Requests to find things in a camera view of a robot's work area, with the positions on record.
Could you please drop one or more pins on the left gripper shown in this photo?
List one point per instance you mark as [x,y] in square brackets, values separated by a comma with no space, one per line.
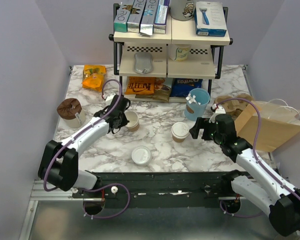
[124,121]

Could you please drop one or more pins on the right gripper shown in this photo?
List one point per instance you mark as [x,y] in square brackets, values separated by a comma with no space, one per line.
[200,123]

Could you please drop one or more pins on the brown paper cups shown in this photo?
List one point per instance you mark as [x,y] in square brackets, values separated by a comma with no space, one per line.
[133,121]

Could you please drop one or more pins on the brown paper coffee cup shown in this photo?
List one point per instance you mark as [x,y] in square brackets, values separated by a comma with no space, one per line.
[179,138]

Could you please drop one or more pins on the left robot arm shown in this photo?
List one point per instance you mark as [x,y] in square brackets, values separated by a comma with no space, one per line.
[59,165]

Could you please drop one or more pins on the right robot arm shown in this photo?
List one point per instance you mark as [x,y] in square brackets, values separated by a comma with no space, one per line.
[271,193]

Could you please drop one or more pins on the blue plastic cup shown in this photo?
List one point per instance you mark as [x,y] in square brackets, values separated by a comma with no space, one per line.
[194,111]

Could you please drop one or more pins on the white stirrers in cup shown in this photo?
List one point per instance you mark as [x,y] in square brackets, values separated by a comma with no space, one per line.
[191,99]

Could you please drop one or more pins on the cardboard cup carrier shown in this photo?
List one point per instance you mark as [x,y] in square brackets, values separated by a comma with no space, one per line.
[234,107]

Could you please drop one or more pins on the orange Kettle chips bag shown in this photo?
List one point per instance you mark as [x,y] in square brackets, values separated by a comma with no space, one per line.
[156,88]

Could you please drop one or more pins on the blue Doritos bag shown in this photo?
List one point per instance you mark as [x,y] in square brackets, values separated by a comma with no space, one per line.
[182,86]

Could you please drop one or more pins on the orange snack bag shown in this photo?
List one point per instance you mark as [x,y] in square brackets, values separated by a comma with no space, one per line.
[93,77]

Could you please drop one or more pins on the grey sponge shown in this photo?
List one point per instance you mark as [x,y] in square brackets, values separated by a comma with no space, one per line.
[143,63]

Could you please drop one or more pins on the two-tier shelf rack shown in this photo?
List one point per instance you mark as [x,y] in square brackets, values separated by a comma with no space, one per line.
[204,61]

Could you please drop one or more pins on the white printed cup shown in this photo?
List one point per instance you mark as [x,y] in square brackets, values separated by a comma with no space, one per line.
[178,52]

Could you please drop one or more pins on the brown paper bag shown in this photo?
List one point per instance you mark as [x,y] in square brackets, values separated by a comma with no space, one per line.
[279,123]

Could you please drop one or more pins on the teal toothpaste box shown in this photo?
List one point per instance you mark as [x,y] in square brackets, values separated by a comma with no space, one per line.
[121,20]

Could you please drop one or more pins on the blue silver toothpaste box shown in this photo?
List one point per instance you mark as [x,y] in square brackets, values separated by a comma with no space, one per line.
[148,17]

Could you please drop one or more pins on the blue razor box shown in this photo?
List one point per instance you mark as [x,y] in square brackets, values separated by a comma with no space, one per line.
[210,19]

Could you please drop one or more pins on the purple white toothpaste box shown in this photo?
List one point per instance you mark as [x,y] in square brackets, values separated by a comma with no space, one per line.
[160,21]

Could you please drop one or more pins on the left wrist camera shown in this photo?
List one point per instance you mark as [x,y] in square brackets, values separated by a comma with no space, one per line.
[109,99]

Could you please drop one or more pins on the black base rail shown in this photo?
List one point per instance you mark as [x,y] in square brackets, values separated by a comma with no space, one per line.
[163,189]

